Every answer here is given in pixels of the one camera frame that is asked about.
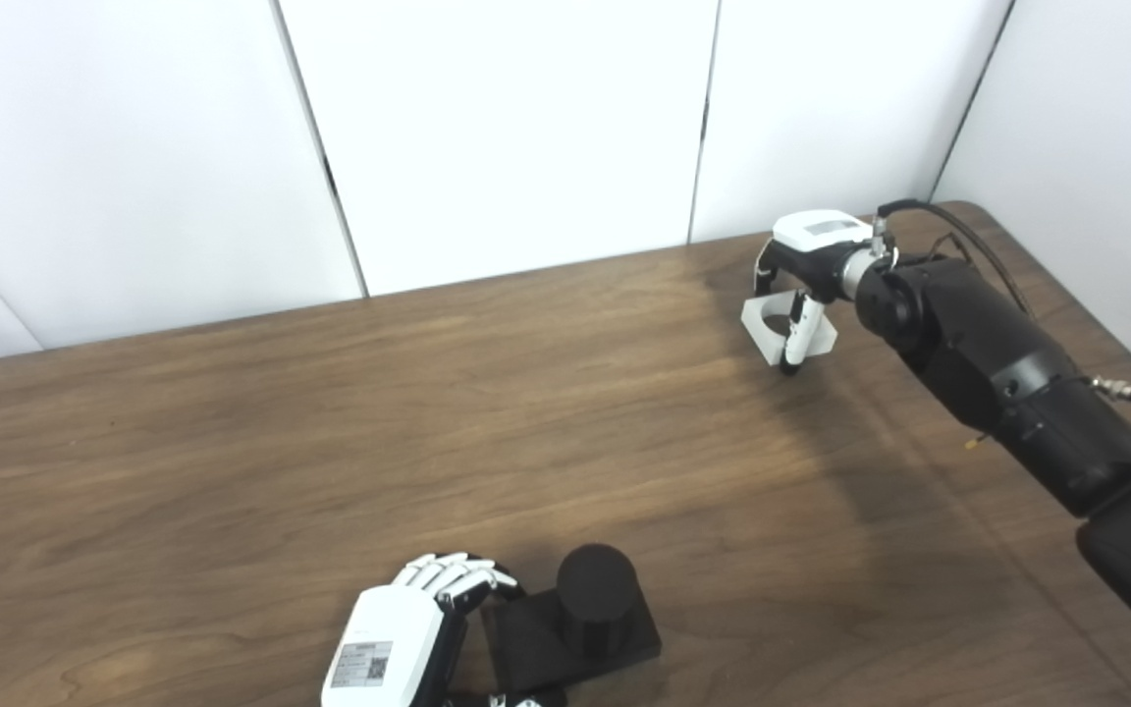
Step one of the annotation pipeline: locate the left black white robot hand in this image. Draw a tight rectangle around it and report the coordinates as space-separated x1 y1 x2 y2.
320 552 568 707

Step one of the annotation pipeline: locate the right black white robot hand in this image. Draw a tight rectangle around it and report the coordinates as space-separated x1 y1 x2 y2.
751 209 876 376

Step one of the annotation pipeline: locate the white square piece with hole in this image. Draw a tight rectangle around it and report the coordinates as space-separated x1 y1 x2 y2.
741 293 838 367

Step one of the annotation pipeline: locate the black peg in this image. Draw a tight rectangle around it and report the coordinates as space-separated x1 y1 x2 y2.
487 544 663 694

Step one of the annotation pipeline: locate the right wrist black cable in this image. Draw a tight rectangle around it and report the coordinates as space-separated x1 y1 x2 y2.
874 199 1034 317

